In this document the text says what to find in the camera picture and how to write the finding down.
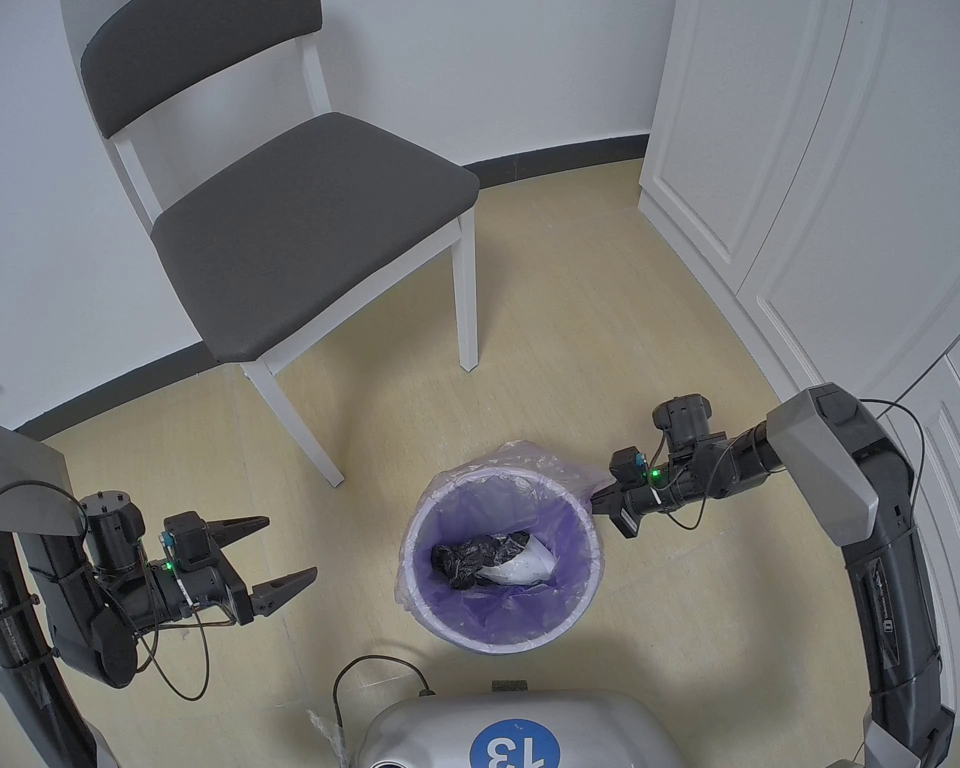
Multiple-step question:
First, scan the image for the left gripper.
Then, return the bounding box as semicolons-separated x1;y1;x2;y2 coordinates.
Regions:
148;515;320;628

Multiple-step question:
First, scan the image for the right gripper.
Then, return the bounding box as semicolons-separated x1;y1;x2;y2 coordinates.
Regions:
609;480;681;542

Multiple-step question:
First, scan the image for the purple plastic bag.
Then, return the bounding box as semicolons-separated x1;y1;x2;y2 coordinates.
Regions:
395;441;612;652

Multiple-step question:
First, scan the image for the black plastic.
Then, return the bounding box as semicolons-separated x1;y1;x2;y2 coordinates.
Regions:
429;528;532;591

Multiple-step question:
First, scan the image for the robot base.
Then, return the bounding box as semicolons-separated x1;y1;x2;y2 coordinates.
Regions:
360;678;685;768

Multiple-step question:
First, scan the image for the white trash bin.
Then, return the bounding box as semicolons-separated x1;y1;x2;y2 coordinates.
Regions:
399;467;605;652

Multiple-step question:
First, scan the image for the white chair with grey cushions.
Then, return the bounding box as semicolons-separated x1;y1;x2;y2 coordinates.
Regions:
60;0;481;489

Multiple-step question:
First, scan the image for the white wardrobe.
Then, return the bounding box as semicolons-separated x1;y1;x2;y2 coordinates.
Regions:
637;0;960;526

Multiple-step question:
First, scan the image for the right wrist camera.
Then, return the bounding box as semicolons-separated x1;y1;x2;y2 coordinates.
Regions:
607;446;650;489

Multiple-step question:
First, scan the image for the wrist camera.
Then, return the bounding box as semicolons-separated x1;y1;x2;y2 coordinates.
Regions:
161;512;219;571
607;446;650;489

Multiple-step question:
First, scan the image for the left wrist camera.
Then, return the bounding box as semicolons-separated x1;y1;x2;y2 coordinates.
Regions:
161;512;219;571

